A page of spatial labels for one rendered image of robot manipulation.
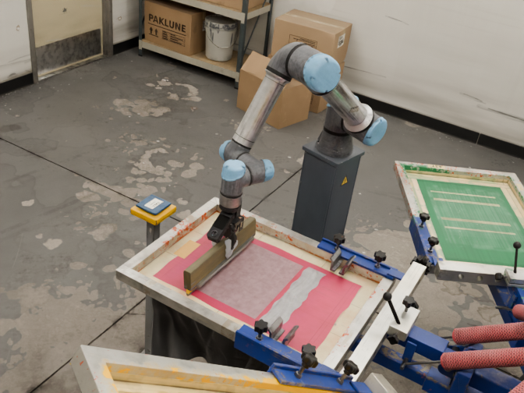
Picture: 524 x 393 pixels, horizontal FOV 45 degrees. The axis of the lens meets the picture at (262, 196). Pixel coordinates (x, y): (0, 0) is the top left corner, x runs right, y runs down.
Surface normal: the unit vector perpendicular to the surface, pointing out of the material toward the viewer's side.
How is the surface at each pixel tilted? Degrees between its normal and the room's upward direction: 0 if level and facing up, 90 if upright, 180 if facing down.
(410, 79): 90
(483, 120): 90
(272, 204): 0
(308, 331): 0
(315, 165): 90
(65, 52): 90
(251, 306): 0
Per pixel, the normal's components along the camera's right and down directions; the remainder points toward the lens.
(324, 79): 0.53, 0.43
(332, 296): 0.11, -0.84
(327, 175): -0.69, 0.33
